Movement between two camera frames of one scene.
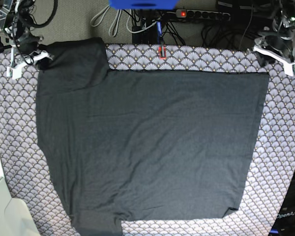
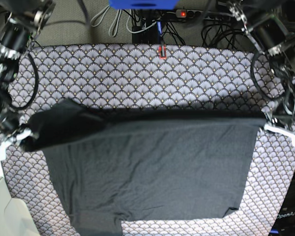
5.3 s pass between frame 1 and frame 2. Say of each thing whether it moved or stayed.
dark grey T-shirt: moved
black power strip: stayed
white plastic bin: stayed
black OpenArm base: stayed
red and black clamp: stayed
